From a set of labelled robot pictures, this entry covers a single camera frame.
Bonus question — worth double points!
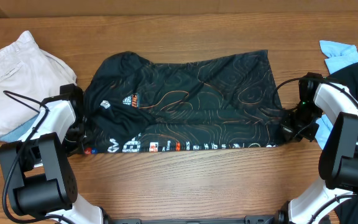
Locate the black orange patterned jersey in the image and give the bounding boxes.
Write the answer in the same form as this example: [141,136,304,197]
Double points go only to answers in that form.
[84,50,285,153]

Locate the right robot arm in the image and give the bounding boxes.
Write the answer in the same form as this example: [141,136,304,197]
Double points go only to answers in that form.
[268,72,358,223]

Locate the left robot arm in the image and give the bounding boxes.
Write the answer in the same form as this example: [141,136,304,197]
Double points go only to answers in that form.
[0,84,112,223]

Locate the folded blue jeans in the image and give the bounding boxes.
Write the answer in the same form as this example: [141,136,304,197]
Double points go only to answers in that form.
[0,115,39,142]

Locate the light blue shirt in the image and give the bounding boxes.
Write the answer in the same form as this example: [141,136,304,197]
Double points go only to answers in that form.
[315,40,358,149]

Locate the folded beige trousers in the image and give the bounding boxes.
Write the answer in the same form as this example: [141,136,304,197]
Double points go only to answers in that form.
[0,30,76,137]

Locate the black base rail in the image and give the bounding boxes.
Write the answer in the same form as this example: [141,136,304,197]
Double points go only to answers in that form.
[103,210,289,224]

